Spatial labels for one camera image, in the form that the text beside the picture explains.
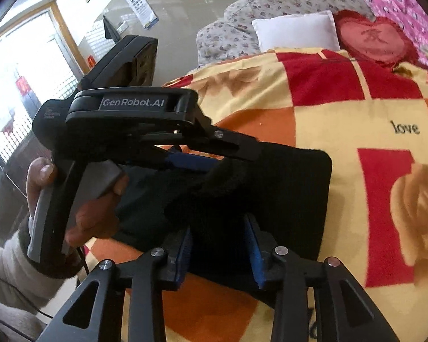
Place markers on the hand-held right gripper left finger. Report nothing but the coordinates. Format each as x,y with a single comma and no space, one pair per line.
183,256

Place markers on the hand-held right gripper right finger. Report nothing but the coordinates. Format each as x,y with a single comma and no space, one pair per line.
253,253

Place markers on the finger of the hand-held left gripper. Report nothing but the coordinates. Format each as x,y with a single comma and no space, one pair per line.
235,148

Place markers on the black pants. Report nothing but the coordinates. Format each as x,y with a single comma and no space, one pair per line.
289,203

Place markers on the person's left forearm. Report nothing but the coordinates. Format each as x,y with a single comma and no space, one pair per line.
10,274

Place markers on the person's left hand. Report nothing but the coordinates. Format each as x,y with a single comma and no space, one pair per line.
92,221

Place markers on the red paper sign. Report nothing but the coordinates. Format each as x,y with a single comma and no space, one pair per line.
90,62
22,85

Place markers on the dark hanging cloth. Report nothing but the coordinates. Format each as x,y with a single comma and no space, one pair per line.
110,28

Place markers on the grey floral pillow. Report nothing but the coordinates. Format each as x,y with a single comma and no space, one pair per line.
289,0
221,42

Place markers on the red orange printed blanket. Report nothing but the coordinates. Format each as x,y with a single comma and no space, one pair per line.
342,121

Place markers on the white pillow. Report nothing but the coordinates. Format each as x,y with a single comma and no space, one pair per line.
296,30

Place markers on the red heart-shaped pillow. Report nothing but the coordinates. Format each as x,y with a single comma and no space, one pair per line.
374,39

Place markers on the pink printed quilt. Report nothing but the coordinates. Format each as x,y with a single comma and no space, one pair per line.
410,10

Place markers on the wooden door frame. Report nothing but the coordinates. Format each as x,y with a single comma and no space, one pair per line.
69,39

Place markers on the blue white wall poster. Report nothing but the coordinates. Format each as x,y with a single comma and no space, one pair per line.
141,5

